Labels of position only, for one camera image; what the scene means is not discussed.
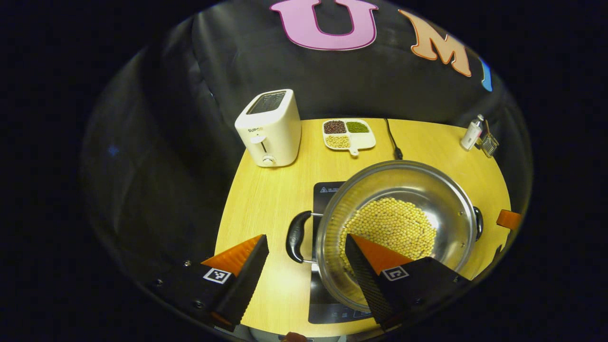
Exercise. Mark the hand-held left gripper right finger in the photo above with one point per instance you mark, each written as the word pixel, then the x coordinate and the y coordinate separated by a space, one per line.
pixel 365 285

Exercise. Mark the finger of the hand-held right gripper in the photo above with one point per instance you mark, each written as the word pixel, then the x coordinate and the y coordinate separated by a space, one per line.
pixel 509 219

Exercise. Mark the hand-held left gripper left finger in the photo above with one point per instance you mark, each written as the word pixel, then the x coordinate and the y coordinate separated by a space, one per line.
pixel 244 289

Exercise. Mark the steel pot with beans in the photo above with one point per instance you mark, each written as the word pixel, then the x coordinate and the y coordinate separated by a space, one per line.
pixel 394 223

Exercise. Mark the clear ribbed container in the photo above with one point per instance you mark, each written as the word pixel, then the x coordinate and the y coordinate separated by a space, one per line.
pixel 489 145

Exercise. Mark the small red label bottle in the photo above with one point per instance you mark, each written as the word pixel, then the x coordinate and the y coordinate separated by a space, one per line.
pixel 471 135

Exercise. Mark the wooden stick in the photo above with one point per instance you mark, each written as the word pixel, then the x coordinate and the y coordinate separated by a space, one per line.
pixel 486 127

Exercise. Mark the white divided bean dish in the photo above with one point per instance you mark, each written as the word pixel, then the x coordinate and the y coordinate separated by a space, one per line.
pixel 349 135

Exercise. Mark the white toaster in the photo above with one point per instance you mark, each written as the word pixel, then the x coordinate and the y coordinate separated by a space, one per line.
pixel 270 128

